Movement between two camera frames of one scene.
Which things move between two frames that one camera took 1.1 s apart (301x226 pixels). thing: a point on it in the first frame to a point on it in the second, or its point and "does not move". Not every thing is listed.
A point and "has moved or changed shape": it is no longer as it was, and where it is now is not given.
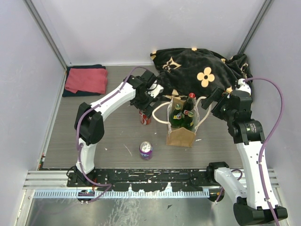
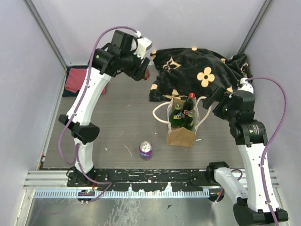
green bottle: (176, 117) does not move
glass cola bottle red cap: (190, 103) does not move
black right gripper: (216, 111) does not move
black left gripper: (147, 109) to (138, 74)
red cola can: (144, 119) has moved or changed shape
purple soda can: (146, 150) does not move
